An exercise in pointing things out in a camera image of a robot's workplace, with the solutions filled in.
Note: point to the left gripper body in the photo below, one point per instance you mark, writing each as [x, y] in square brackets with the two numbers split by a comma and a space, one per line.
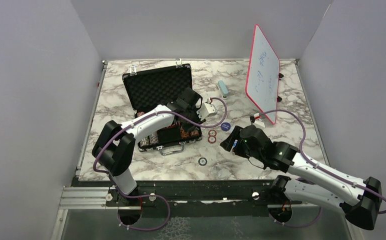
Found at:
[192, 115]

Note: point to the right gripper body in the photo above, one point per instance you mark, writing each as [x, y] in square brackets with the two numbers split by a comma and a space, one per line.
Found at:
[242, 148]

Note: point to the blue fifty chip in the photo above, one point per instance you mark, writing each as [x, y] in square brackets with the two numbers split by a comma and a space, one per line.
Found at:
[202, 161]

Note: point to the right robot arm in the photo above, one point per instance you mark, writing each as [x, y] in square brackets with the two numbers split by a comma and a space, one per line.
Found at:
[358, 199]

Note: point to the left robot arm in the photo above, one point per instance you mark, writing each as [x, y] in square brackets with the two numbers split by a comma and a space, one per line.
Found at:
[167, 121]

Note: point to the clear triangle card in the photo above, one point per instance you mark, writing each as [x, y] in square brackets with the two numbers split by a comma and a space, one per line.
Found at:
[236, 129]

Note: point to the purple red chip row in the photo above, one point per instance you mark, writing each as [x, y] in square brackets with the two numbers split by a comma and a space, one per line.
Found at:
[195, 133]

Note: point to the blue small blind button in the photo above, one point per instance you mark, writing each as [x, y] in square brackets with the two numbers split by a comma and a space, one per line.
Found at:
[225, 126]

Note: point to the orange chip row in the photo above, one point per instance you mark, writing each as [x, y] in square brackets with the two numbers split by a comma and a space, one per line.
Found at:
[184, 134]

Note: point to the light blue eraser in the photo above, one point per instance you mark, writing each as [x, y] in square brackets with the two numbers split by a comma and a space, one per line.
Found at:
[223, 89]

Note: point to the black poker case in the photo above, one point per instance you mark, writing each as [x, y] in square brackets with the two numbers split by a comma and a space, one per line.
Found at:
[148, 88]

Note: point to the blue brown chip row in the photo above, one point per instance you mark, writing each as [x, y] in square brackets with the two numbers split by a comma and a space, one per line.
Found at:
[153, 138]

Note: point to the green chip row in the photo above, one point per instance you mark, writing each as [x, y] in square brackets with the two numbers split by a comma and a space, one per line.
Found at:
[144, 142]

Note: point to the pink framed whiteboard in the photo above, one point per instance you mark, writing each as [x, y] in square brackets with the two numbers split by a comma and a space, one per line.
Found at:
[262, 81]

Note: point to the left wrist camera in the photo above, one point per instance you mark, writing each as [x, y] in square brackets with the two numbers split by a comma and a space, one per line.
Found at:
[207, 109]

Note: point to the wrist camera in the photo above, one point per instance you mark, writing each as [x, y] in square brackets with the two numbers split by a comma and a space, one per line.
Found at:
[207, 109]
[257, 121]

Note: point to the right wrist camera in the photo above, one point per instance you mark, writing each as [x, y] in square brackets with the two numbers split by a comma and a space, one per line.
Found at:
[257, 121]

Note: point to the aluminium rail frame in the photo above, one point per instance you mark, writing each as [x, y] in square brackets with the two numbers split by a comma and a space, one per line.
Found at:
[188, 210]

